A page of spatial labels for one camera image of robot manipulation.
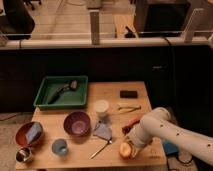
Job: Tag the black office chair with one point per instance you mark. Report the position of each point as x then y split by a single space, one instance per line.
16 23

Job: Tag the green plastic tray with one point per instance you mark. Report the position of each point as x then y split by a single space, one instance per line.
68 99

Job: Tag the black cabinet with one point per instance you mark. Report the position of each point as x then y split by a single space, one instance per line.
155 18

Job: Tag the yellow green tongs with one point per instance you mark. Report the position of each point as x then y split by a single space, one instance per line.
127 109

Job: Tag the small steel cup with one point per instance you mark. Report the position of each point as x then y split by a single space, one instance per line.
24 155

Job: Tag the purple bowl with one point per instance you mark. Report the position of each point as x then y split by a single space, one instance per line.
77 124

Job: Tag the grey folded cloth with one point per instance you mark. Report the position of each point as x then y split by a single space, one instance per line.
101 130

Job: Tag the red brown bowl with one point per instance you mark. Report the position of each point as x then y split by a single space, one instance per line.
20 135

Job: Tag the light blue cup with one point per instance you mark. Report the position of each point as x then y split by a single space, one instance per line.
59 147

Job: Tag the black handled brush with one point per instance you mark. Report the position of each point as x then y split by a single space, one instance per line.
72 86

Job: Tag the wooden board table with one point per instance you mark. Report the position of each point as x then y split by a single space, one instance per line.
81 148

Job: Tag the white cup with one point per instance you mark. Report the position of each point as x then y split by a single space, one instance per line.
101 107

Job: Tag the blue sponge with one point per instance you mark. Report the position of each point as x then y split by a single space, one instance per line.
34 132

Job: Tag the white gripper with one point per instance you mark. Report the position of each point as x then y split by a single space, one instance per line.
138 141

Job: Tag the blue box on floor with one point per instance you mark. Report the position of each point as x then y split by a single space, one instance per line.
169 148

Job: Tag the dark grape bunch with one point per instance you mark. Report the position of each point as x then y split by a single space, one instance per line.
126 129

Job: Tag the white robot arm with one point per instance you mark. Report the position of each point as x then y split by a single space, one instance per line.
157 123

